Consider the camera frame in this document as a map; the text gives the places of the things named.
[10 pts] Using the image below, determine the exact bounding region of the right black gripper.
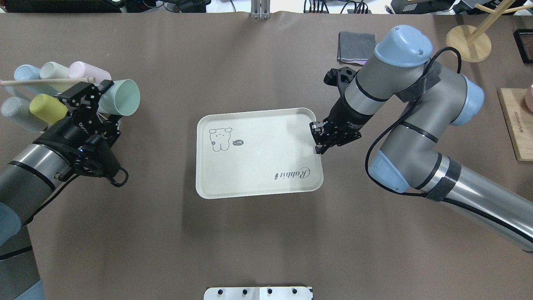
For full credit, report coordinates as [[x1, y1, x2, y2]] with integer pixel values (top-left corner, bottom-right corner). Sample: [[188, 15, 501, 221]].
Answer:
[[309, 97, 371, 155]]

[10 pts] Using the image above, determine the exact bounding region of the wooden mug tree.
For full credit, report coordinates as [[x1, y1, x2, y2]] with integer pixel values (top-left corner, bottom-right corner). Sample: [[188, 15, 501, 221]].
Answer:
[[445, 0, 533, 63]]

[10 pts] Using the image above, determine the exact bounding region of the cream white cup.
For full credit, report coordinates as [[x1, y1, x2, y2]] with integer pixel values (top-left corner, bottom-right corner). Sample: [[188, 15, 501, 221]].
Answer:
[[40, 61, 81, 93]]

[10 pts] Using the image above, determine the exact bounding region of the grey folded cloth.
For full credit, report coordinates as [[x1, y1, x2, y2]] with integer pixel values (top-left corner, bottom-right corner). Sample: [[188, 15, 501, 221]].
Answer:
[[337, 32, 376, 66]]

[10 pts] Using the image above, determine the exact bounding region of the pink cup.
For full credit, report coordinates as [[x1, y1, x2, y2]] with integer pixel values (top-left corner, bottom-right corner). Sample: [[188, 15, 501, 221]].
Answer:
[[68, 61, 112, 85]]

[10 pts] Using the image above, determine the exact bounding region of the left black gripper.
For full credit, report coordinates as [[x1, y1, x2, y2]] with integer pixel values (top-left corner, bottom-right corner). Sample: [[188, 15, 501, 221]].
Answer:
[[33, 80, 122, 179]]

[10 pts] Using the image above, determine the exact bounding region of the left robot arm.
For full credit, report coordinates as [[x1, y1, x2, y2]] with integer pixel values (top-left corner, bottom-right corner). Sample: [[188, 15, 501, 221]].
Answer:
[[1, 80, 128, 300]]

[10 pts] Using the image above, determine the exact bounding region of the light blue cup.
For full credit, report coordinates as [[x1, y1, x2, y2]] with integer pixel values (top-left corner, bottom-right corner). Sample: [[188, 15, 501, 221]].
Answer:
[[14, 64, 58, 96]]

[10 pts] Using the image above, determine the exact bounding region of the green cup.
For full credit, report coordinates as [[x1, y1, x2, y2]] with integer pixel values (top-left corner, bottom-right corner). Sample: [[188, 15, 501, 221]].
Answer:
[[98, 79, 140, 116]]

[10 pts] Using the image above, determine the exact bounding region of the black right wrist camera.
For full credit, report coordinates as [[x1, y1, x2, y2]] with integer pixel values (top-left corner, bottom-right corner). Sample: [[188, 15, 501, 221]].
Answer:
[[323, 67, 358, 96]]

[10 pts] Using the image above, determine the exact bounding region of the yellow cup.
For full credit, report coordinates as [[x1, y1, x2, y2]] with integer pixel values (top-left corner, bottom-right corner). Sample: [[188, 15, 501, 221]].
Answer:
[[29, 94, 68, 125]]

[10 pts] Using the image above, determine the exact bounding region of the aluminium frame post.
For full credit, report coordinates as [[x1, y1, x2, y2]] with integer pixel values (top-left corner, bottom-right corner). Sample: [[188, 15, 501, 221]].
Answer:
[[250, 0, 271, 20]]

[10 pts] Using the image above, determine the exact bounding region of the white pillar mount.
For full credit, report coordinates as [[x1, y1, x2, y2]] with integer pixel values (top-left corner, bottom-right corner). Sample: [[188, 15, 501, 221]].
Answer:
[[203, 285, 314, 300]]

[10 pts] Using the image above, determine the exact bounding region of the grey cup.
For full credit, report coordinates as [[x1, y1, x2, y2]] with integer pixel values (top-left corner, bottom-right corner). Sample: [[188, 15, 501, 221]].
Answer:
[[1, 97, 48, 133]]

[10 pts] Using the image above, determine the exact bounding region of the brown dish tray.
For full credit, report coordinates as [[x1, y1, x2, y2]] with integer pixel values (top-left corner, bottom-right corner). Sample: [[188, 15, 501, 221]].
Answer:
[[513, 29, 533, 63]]

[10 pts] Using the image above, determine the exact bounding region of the cream rabbit tray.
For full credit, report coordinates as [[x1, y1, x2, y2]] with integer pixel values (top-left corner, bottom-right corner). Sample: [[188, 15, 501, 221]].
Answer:
[[196, 107, 324, 199]]

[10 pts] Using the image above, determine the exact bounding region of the wooden cutting board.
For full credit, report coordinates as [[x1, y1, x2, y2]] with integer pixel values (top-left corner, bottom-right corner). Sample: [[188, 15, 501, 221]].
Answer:
[[498, 88, 533, 161]]

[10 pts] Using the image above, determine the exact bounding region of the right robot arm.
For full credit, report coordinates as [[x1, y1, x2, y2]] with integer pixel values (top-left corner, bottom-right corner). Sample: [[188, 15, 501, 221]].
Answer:
[[309, 25, 532, 253]]

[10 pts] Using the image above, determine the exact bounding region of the pink bowl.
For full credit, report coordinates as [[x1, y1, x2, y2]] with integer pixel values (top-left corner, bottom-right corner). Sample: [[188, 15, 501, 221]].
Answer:
[[525, 84, 533, 112]]

